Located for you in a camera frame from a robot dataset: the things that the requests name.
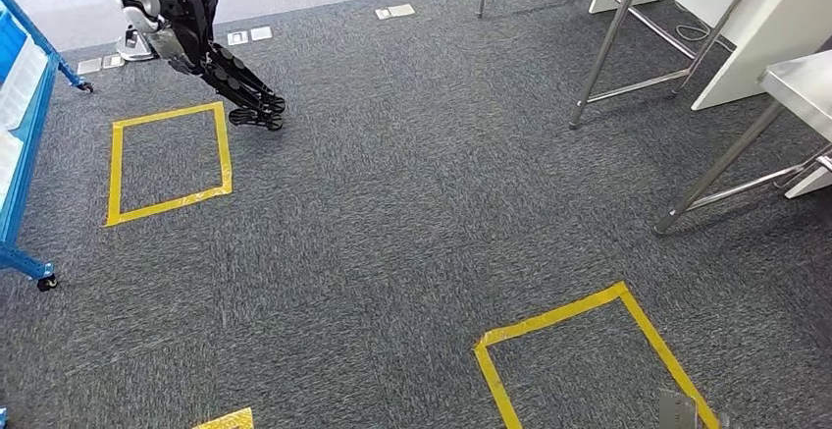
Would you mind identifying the yellow floor tape square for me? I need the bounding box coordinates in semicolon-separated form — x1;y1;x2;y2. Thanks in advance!
473;281;721;429
191;406;255;429
105;101;234;229

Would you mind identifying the blue metal shelf rack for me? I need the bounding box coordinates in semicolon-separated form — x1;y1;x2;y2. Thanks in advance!
0;0;95;294

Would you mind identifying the silver round stand base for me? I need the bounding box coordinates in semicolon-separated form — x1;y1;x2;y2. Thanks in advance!
115;28;157;63

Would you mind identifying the white plastic bin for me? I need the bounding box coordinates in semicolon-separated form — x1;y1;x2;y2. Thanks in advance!
0;35;51;132
0;128;26;209

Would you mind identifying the grey power cable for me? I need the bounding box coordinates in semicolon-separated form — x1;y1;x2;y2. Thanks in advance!
674;0;737;55

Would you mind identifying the black and silver humanoid robot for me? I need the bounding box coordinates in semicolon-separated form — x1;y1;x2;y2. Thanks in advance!
90;0;287;134

